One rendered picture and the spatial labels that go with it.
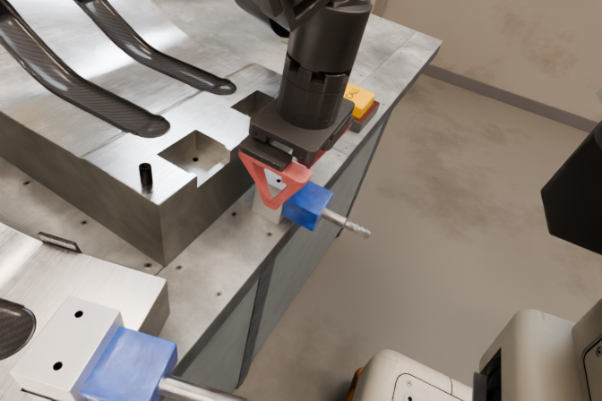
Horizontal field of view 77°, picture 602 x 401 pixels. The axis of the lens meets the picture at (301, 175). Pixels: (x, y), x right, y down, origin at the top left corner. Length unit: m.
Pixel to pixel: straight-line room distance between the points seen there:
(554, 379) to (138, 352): 0.36
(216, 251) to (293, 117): 0.16
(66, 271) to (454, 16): 2.69
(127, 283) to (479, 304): 1.38
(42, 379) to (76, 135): 0.21
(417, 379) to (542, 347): 0.56
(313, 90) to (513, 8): 2.55
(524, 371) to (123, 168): 0.41
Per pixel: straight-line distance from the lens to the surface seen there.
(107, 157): 0.37
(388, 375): 0.98
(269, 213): 0.42
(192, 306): 0.37
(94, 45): 0.54
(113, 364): 0.28
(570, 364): 0.48
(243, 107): 0.46
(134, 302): 0.32
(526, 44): 2.89
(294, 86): 0.32
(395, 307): 1.41
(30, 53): 0.52
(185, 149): 0.40
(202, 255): 0.40
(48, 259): 0.35
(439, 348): 1.41
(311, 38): 0.30
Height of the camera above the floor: 1.13
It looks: 42 degrees down
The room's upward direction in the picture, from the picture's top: 14 degrees clockwise
